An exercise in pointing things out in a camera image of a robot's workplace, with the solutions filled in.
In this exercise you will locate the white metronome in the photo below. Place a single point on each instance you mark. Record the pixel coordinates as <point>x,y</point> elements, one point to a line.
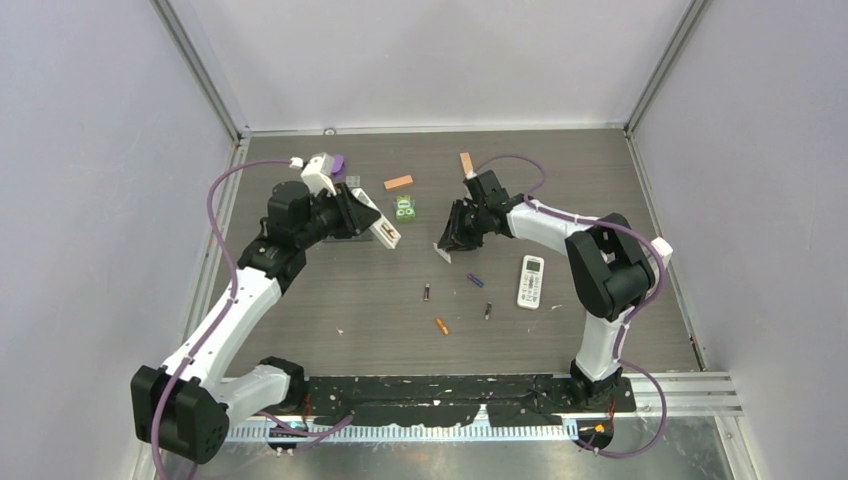
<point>664,249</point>

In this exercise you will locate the white battery cover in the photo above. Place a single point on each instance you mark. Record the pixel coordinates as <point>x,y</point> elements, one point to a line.
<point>442,253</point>

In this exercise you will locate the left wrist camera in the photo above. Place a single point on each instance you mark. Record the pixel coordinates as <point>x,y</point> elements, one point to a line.
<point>316,173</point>

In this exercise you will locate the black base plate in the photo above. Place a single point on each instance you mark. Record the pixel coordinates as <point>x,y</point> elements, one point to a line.
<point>451,400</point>

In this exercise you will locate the orange wooden block right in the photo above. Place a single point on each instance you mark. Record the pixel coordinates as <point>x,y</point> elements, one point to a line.
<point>467,165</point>

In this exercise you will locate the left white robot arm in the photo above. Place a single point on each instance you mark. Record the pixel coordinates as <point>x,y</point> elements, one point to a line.
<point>185,406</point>

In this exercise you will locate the purple blue AAA battery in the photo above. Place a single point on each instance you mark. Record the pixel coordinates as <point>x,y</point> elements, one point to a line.
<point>474,279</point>

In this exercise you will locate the purple plastic piece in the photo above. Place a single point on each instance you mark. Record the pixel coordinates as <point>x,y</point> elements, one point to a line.
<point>338,168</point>

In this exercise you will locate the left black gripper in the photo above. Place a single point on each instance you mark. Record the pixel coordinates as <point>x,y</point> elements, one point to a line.
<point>358,215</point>

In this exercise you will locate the orange wooden block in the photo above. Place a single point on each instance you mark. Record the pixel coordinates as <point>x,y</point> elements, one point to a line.
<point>467,165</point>
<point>398,182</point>

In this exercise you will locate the white remote control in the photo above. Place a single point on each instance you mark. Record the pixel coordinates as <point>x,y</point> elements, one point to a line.
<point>381,228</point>
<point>530,282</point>

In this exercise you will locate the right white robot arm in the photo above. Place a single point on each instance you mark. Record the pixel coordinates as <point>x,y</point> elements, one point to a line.
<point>615,270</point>

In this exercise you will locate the green owl toy block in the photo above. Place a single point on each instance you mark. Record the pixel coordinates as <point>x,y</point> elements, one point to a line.
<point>405,208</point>

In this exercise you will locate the orange wooden block left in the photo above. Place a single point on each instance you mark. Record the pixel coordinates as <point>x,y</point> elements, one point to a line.
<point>398,182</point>

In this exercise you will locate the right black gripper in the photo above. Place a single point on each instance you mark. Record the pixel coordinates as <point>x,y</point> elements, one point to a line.
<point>455,237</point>

